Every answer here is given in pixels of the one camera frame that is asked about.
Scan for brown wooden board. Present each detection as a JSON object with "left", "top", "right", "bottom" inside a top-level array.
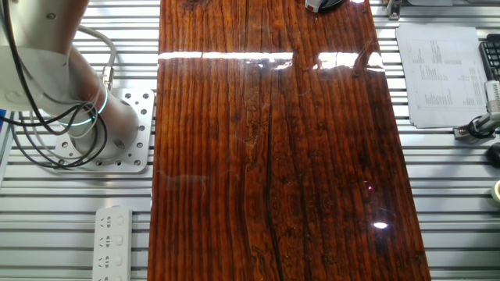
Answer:
[{"left": 147, "top": 0, "right": 433, "bottom": 281}]

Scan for white power strip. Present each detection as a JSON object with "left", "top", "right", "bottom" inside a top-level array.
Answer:
[{"left": 91, "top": 205, "right": 134, "bottom": 281}]

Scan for printed paper sheets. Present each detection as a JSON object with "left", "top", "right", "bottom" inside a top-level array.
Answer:
[{"left": 395, "top": 22, "right": 489, "bottom": 129}]

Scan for grey metal clamp tool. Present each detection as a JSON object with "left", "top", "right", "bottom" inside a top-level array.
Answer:
[{"left": 453, "top": 112, "right": 500, "bottom": 141}]

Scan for black round object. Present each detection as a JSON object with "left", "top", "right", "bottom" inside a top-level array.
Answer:
[{"left": 486, "top": 142, "right": 500, "bottom": 168}]

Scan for black keyboard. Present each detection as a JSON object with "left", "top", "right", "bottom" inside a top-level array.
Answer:
[{"left": 479, "top": 34, "right": 500, "bottom": 81}]

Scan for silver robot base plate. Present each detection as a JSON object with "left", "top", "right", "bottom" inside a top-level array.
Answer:
[{"left": 50, "top": 87, "right": 156, "bottom": 173}]

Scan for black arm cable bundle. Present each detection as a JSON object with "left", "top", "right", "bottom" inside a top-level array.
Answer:
[{"left": 0, "top": 0, "right": 109, "bottom": 171}]

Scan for metal bar clamp black handle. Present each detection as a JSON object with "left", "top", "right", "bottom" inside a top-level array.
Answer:
[{"left": 318, "top": 0, "right": 347, "bottom": 11}]

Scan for thick grey robot cable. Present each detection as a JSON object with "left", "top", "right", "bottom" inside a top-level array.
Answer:
[{"left": 77, "top": 23, "right": 118, "bottom": 91}]

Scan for small metal bracket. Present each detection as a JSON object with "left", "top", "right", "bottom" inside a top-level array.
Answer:
[{"left": 386, "top": 0, "right": 403, "bottom": 21}]

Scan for ribbed silver exterior camera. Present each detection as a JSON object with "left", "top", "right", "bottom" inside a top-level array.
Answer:
[{"left": 485, "top": 80, "right": 500, "bottom": 115}]

